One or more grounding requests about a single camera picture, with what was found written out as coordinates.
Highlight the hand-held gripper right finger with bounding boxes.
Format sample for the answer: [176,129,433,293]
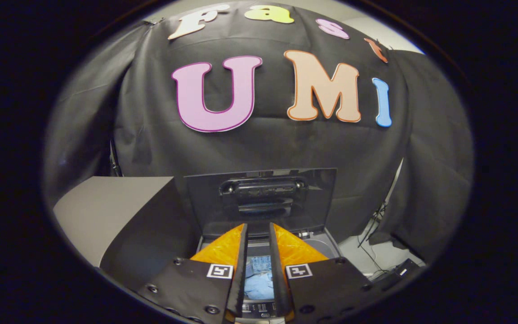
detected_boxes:
[269,223,383,324]

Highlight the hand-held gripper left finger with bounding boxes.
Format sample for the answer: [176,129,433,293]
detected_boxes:
[138,224,248,324]

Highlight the blue cloth garment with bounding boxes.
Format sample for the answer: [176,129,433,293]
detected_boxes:
[245,274,274,300]

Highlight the grey washing machine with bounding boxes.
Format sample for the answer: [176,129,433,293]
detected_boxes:
[196,226,345,322]

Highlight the dark washing machine lid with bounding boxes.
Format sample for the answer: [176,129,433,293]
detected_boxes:
[184,168,338,239]

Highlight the black backdrop cloth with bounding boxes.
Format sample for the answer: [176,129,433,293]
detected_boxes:
[43,2,474,264]

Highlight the black and cream cabinet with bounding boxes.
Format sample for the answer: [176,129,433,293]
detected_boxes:
[53,176,202,282]

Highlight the black hanging cables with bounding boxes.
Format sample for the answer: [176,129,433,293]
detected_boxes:
[357,198,404,279]

